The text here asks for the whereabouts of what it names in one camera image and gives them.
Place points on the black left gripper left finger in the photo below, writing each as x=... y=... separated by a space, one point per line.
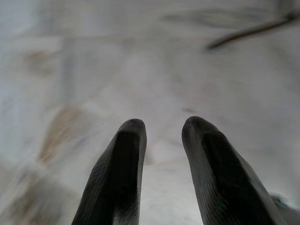
x=117 y=178

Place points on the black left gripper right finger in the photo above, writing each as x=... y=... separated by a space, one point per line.
x=225 y=178

